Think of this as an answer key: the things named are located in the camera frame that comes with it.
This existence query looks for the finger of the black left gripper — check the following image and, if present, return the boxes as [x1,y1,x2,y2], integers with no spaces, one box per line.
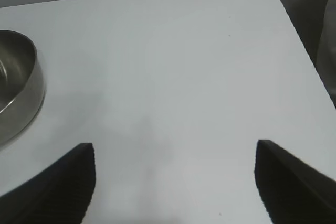
[0,142,95,224]

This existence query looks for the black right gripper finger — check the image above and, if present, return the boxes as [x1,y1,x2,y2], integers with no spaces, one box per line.
[253,139,336,224]

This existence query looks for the stainless steel mixing bowl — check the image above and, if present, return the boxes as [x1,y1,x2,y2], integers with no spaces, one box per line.
[0,29,46,147]

